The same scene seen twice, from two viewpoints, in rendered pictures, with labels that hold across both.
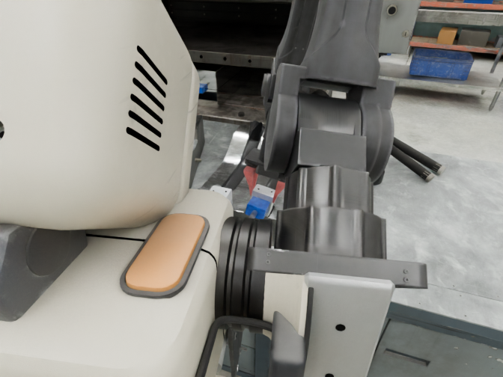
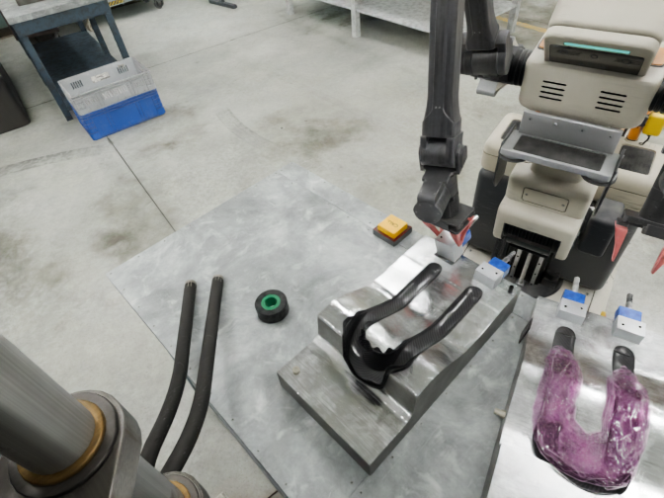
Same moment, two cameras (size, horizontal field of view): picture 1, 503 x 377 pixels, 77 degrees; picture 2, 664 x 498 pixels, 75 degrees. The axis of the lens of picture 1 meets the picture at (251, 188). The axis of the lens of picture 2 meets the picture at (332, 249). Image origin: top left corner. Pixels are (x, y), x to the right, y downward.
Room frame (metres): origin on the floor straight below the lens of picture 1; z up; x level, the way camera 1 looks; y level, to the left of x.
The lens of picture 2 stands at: (1.31, 0.11, 1.67)
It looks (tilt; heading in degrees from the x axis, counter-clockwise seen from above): 46 degrees down; 212
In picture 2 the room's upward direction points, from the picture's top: 7 degrees counter-clockwise
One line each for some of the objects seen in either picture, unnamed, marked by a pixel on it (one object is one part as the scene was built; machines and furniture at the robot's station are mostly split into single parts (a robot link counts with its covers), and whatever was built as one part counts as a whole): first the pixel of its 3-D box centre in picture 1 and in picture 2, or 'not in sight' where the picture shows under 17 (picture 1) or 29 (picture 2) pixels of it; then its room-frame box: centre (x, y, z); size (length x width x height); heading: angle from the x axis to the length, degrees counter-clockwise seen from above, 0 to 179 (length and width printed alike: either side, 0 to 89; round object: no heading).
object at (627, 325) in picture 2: not in sight; (627, 315); (0.57, 0.37, 0.86); 0.13 x 0.05 x 0.05; 179
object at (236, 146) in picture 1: (268, 165); (402, 330); (0.81, -0.05, 0.87); 0.50 x 0.26 x 0.14; 161
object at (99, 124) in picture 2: not in sight; (118, 106); (-0.73, -3.02, 0.11); 0.61 x 0.41 x 0.22; 154
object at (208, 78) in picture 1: (212, 72); not in sight; (1.74, 0.21, 0.87); 0.50 x 0.27 x 0.17; 161
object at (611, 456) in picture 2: not in sight; (591, 405); (0.84, 0.31, 0.90); 0.26 x 0.18 x 0.08; 179
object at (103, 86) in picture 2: not in sight; (108, 85); (-0.73, -3.02, 0.28); 0.61 x 0.41 x 0.15; 154
